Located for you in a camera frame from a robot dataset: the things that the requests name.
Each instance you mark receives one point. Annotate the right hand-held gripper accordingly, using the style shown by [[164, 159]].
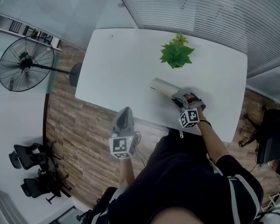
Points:
[[189, 119]]

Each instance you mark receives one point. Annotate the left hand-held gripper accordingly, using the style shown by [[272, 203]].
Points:
[[122, 129]]

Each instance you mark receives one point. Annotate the white rectangular block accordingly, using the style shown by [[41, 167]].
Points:
[[163, 86]]

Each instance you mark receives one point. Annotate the person's right forearm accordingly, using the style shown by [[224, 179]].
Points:
[[212, 141]]

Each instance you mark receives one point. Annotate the person's left forearm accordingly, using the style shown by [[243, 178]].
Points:
[[127, 171]]

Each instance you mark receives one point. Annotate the person's right hand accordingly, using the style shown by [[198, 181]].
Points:
[[191, 98]]

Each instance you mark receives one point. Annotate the black wristband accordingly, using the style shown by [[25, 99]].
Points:
[[205, 122]]

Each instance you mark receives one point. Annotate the person's dark clothed torso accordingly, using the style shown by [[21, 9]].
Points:
[[184, 183]]

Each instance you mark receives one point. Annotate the green potted plant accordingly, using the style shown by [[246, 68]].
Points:
[[176, 55]]

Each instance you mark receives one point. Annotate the large black office chair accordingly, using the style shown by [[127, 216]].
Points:
[[273, 136]]

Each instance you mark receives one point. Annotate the black mesh office chair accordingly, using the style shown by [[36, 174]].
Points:
[[25, 156], [36, 186]]

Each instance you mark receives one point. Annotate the black standing fan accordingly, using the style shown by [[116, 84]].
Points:
[[25, 64]]

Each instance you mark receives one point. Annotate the white wall shelf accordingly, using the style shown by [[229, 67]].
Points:
[[25, 29]]

